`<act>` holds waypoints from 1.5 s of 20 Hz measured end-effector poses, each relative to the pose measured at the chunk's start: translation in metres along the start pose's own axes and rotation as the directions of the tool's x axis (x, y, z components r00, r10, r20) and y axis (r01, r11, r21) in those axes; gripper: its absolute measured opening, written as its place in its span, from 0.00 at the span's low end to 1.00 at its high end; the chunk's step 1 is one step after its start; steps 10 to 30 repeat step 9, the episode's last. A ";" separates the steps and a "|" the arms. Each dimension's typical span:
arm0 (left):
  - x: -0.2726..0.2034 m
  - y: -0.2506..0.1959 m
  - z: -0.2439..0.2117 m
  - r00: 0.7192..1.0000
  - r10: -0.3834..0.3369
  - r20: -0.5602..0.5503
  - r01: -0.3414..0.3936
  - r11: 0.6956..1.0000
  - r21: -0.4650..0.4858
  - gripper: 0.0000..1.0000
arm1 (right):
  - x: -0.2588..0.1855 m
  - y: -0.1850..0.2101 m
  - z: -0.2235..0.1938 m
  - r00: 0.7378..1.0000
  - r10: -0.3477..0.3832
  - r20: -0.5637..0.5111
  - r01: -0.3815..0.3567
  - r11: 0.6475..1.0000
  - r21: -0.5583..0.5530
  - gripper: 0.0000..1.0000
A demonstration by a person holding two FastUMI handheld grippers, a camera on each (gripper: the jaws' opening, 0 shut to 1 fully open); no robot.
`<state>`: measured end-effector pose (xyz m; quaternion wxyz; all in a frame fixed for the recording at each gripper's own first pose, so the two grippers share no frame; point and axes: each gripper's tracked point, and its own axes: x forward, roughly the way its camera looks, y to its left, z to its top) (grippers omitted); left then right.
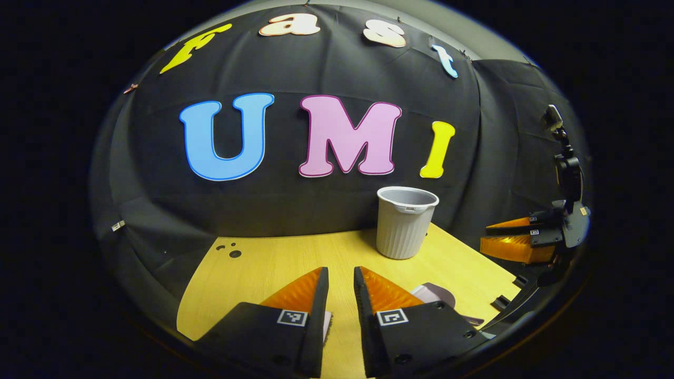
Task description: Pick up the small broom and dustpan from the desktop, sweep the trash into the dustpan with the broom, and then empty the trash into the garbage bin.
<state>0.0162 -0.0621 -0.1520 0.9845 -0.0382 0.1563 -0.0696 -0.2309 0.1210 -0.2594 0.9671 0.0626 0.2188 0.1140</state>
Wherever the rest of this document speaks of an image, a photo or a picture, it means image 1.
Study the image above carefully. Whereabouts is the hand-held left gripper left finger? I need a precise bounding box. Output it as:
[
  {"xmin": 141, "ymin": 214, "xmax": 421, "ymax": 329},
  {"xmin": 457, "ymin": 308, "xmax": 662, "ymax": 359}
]
[{"xmin": 195, "ymin": 266, "xmax": 330, "ymax": 378}]

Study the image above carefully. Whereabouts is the black backdrop cloth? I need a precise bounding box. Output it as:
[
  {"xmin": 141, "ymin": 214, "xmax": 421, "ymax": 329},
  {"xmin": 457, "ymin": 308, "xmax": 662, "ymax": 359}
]
[{"xmin": 91, "ymin": 3, "xmax": 590, "ymax": 337}]

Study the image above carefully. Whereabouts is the yellow wooden desktop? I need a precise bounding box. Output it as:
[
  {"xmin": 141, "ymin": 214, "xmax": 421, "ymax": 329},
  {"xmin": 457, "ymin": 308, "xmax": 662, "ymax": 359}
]
[{"xmin": 176, "ymin": 221, "xmax": 522, "ymax": 379}]

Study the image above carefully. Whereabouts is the pale lilac dustpan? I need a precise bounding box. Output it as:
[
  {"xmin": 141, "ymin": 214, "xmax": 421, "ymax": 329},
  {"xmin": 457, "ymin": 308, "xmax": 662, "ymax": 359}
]
[{"xmin": 410, "ymin": 282, "xmax": 485, "ymax": 327}]

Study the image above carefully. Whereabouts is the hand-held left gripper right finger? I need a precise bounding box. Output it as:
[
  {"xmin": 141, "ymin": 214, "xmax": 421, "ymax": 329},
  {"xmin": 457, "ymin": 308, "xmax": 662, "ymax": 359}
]
[{"xmin": 353, "ymin": 266, "xmax": 488, "ymax": 379}]

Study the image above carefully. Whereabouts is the white ribbed garbage bin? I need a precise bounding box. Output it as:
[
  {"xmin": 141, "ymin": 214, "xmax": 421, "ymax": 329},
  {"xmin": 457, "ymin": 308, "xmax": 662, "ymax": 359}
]
[{"xmin": 376, "ymin": 186, "xmax": 440, "ymax": 260}]

